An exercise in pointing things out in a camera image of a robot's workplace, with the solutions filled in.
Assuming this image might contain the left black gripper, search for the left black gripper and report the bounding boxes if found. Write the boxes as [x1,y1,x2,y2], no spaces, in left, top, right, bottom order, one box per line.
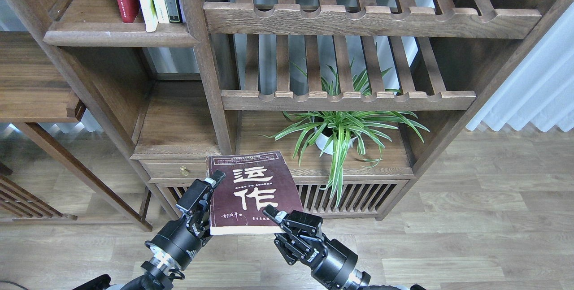
[145,170,226,277]

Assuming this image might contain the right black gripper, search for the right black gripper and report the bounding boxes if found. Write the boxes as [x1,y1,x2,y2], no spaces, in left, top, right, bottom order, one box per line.
[262,205,370,290]

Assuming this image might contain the dark red book white characters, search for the dark red book white characters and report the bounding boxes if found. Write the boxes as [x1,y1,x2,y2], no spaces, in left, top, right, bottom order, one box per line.
[207,151,303,235]

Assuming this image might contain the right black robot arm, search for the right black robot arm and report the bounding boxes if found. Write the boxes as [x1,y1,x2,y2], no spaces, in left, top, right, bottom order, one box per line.
[263,205,406,290]

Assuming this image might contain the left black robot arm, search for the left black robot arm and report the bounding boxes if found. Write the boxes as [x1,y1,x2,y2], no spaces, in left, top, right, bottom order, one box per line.
[77,171,225,290]

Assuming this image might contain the brass drawer knob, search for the brass drawer knob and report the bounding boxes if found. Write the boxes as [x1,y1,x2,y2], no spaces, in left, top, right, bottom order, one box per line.
[179,166,189,177]

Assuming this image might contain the white plant pot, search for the white plant pot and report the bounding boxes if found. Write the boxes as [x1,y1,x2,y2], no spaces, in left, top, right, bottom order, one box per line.
[315,126,357,155]

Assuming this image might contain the green spider plant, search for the green spider plant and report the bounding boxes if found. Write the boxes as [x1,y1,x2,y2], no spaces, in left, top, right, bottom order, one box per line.
[262,59,430,208]

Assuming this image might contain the dark wooden bookshelf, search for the dark wooden bookshelf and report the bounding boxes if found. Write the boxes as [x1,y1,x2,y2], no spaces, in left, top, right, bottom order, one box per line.
[6,0,573,219]

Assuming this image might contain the wooden slatted rack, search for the wooden slatted rack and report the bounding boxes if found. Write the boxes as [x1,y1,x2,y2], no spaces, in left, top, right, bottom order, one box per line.
[0,163,78,223]

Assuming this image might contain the wooden side table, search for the wooden side table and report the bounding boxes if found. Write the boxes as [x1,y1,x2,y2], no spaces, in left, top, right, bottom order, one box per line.
[0,31,152,231]

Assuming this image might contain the white curtain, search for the white curtain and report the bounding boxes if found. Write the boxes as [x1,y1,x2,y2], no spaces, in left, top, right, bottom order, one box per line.
[466,6,574,131]

